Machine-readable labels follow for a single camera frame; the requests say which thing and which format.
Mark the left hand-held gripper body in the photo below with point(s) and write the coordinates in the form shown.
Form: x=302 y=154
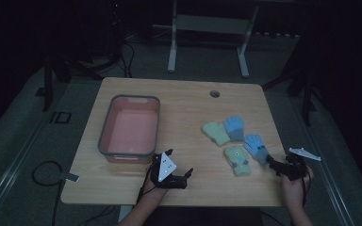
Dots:
x=167 y=169

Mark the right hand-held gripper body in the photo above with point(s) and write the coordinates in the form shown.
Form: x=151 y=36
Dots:
x=297 y=166

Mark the blue glove with dark dots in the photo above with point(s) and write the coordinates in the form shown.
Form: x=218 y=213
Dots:
x=254 y=146

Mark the person's right hand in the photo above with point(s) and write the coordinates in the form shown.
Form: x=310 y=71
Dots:
x=293 y=190

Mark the person's left hand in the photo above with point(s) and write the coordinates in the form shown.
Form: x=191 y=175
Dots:
x=152 y=192

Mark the pink bin with grey rim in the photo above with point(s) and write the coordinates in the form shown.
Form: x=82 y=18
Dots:
x=132 y=128

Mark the person's dark clothing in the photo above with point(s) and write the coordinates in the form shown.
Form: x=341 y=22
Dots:
x=204 y=216

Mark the plain green glove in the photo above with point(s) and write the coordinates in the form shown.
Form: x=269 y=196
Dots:
x=217 y=132

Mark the blue glove with grey palm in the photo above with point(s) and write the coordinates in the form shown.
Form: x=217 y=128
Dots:
x=234 y=125

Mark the white table leg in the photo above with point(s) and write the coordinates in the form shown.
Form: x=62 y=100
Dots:
x=124 y=213

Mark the dark tripod stand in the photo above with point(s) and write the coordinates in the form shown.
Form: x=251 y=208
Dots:
x=306 y=94

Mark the small grey plug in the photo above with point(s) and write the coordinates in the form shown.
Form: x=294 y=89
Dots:
x=70 y=177

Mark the white metal stand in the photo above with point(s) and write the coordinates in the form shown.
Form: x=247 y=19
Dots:
x=210 y=25

